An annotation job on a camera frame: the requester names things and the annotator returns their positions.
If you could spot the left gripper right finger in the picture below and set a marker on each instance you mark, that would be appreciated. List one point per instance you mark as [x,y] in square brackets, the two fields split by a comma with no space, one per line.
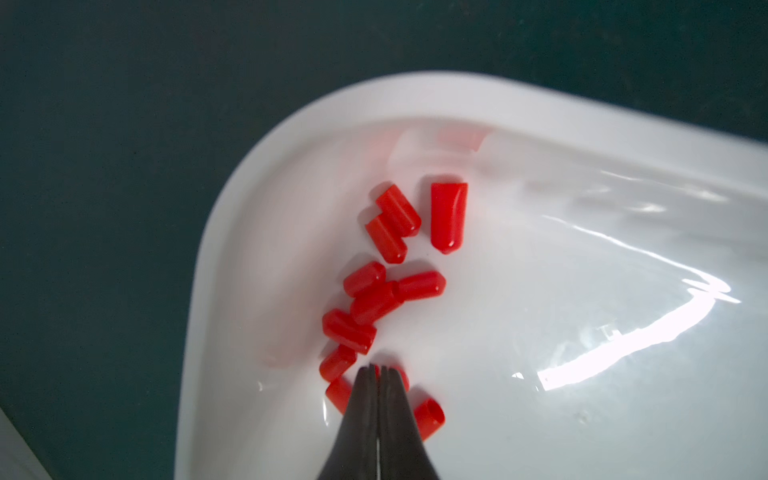
[402,454]

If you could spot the red sleeve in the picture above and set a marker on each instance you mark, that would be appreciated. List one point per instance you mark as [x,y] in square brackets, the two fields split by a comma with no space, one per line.
[336,363]
[420,286]
[429,417]
[403,376]
[387,241]
[338,393]
[364,279]
[448,213]
[376,303]
[339,326]
[399,212]

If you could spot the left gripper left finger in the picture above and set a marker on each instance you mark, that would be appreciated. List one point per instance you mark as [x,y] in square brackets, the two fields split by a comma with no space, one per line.
[354,454]

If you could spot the green table mat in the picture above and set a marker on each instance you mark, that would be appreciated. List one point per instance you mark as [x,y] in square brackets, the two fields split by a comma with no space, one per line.
[122,120]

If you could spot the white plastic storage box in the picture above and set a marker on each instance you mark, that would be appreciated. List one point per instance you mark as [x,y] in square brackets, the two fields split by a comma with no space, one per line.
[605,317]

